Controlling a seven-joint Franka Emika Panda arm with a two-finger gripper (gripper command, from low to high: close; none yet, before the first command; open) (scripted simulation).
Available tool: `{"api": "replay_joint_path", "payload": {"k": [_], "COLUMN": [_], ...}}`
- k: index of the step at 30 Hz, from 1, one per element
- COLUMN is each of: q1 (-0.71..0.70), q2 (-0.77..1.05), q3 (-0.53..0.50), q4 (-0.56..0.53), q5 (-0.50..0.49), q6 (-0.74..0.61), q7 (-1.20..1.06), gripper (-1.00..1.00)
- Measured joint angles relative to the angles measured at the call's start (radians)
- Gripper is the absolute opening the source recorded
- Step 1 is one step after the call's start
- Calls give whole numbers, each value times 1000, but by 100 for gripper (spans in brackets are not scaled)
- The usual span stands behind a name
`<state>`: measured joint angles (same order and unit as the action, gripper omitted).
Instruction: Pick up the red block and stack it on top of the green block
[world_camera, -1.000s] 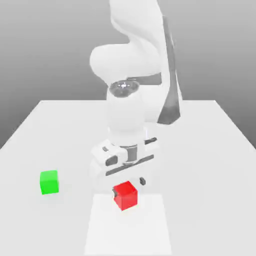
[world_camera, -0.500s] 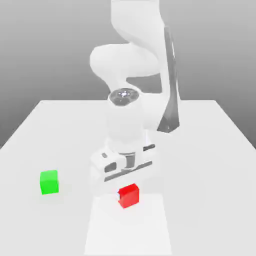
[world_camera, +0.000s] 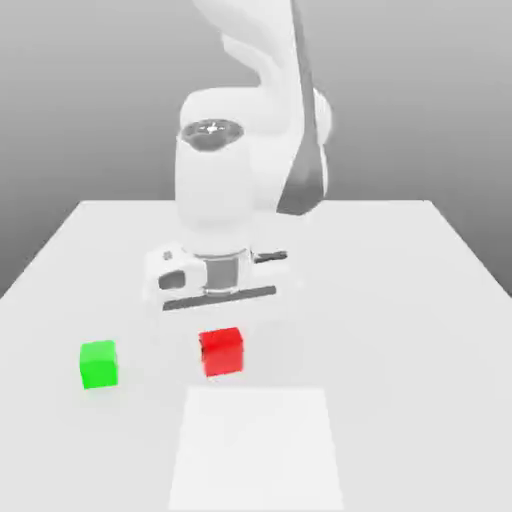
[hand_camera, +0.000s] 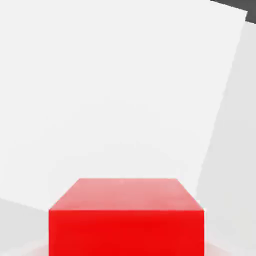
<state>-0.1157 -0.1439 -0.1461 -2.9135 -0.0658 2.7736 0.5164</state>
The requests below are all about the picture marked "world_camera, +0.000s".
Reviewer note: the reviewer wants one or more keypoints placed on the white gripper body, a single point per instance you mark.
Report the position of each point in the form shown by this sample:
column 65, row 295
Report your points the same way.
column 224, row 306

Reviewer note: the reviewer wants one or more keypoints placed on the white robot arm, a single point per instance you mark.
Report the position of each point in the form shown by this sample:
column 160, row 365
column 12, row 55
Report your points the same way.
column 216, row 188

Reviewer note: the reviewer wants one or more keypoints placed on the small red cube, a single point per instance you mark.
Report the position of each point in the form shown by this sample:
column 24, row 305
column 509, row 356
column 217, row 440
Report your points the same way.
column 222, row 353

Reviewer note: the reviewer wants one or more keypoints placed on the small green cube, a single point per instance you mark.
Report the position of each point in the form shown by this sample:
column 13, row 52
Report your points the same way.
column 98, row 364

